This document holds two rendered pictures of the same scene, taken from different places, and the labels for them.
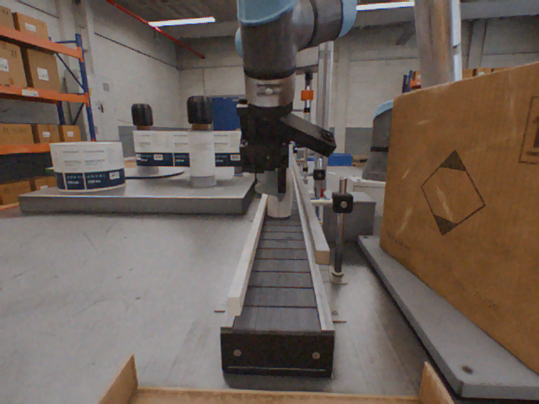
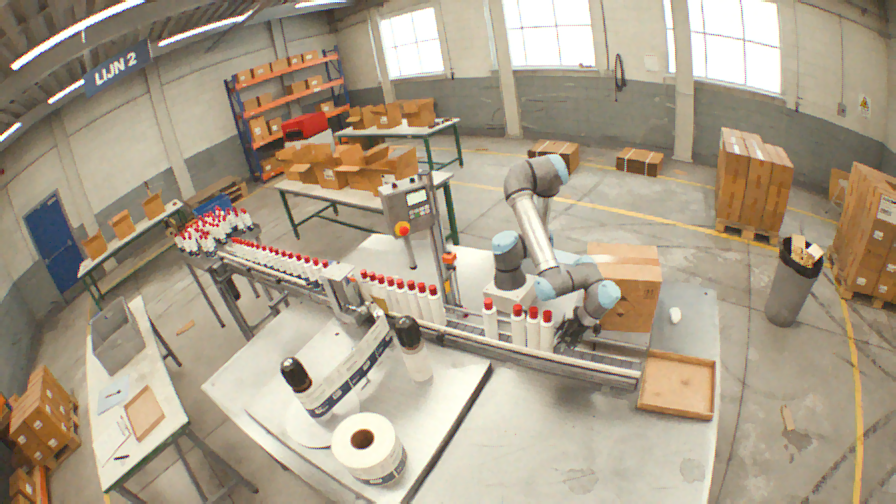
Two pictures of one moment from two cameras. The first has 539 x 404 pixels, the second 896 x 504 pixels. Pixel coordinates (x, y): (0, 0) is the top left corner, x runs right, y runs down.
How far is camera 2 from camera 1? 133 cm
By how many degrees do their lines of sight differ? 55
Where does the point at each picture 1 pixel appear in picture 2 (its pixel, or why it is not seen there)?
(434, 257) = (617, 323)
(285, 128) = not seen: hidden behind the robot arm
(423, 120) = not seen: hidden behind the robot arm
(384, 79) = (204, 90)
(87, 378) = (631, 419)
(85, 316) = (602, 430)
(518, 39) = (307, 25)
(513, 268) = (643, 318)
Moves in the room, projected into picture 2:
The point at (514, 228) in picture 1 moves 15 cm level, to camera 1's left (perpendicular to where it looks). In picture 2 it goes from (643, 310) to (640, 338)
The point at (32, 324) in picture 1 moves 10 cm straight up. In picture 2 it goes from (602, 444) to (607, 430)
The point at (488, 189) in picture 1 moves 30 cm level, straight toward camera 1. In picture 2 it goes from (635, 304) to (692, 347)
